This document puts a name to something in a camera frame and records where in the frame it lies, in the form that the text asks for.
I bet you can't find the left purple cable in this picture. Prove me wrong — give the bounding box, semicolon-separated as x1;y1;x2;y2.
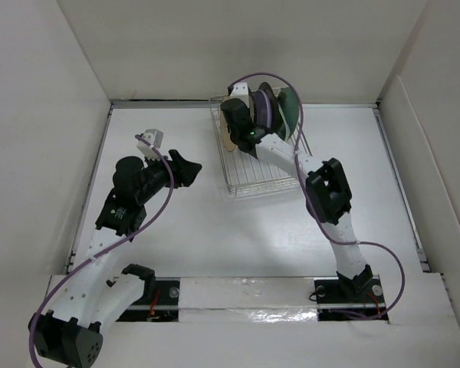
27;133;176;367

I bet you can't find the metal wire dish rack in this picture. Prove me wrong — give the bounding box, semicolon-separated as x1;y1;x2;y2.
209;96;299;199

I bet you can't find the black mosaic rimmed plate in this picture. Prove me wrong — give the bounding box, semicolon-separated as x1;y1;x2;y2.
247;90;255;123

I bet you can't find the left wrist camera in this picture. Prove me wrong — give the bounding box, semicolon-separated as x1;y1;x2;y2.
136;129;163;161

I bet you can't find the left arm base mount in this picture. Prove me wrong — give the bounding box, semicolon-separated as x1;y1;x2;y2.
117;278;180;323

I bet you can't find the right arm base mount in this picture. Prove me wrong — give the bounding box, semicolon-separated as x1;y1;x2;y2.
309;278;386;321

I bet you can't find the brown rimmed cream plate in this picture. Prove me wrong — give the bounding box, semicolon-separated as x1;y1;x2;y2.
258;82;283;136

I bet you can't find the teal rectangular ceramic plate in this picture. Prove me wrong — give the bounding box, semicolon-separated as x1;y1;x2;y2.
278;100;298;141

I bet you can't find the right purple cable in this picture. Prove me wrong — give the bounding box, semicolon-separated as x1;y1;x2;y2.
226;71;406;321

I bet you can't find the purple plastic plate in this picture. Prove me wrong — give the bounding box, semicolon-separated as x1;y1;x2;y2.
253;90;272;129

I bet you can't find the purple cable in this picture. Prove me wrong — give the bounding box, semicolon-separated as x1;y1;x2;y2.
226;71;406;321
27;133;176;367

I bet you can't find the teal round plate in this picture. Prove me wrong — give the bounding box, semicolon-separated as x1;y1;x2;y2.
278;87;300;135

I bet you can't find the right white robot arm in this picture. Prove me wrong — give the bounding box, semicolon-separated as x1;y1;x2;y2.
220;98;373;301

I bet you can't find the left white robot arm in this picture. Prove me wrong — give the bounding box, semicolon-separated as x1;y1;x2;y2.
28;149;202;367

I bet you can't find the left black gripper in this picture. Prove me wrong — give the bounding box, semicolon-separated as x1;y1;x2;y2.
136;149;200;205

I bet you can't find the tan floral round plate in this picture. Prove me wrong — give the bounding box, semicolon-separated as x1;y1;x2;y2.
219;110;237;153

